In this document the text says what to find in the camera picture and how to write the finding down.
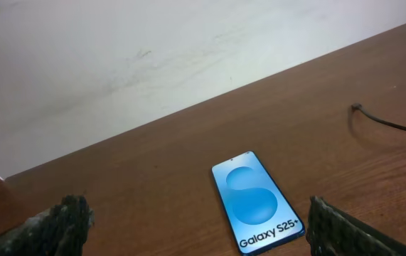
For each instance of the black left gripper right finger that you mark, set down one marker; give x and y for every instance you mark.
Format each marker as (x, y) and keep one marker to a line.
(332, 232)

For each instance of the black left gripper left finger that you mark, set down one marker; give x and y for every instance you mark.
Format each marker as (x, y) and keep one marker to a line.
(60, 230)

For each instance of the blue Galaxy smartphone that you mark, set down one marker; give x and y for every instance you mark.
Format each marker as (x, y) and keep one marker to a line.
(259, 214)

